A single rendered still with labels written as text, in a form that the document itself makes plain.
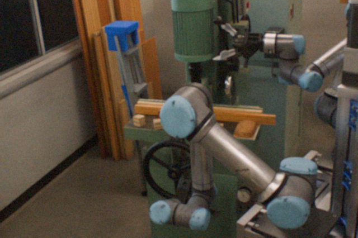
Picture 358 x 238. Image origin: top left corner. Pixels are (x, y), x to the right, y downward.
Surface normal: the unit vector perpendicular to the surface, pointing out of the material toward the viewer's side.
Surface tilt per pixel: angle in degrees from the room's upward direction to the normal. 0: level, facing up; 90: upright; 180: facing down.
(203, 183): 90
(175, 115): 85
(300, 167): 8
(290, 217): 95
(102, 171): 0
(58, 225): 0
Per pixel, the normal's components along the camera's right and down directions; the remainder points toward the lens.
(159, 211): -0.35, -0.11
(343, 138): -0.62, 0.34
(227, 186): -0.32, 0.39
